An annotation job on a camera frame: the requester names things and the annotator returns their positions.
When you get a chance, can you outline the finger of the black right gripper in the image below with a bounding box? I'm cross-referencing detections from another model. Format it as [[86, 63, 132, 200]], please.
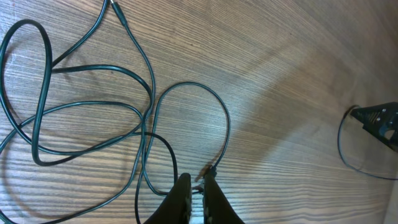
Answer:
[[350, 102, 397, 152]]

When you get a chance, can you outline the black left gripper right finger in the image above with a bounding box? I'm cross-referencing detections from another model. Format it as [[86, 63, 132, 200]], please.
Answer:
[[203, 174, 244, 224]]

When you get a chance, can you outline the black cable with white plug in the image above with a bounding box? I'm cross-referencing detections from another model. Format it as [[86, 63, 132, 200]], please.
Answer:
[[0, 0, 231, 224]]

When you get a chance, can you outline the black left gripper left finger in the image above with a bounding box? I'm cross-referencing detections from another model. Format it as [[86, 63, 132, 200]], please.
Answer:
[[144, 173, 192, 224]]

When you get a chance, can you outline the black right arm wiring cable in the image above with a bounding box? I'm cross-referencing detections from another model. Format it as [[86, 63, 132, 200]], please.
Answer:
[[337, 105, 398, 181]]

